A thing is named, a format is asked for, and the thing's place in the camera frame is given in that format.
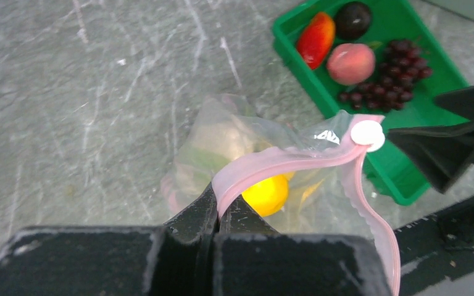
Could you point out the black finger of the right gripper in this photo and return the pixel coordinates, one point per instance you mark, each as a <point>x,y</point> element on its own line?
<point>441,153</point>
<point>459,102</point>

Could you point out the dark purple mangosteen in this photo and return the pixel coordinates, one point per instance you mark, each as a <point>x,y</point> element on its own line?
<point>352,20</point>

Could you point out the clear zip top bag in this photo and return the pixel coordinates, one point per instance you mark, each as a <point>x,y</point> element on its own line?
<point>320,162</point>

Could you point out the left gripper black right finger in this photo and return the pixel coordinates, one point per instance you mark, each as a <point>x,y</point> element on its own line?
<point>241,218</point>

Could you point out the green plastic tray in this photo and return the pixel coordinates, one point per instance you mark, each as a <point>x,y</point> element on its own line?
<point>391,20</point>

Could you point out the pink peach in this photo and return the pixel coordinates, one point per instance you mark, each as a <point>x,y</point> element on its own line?
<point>351,63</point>

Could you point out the red mango fruit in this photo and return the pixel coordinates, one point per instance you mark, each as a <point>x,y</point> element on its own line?
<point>316,40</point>

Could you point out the yellow orange fruit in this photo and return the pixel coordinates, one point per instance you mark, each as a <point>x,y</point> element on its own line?
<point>268,196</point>

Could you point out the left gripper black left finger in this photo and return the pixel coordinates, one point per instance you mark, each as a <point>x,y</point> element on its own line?
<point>197,219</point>

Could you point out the purple grape bunch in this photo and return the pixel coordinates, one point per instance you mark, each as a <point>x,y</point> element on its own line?
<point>401,68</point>

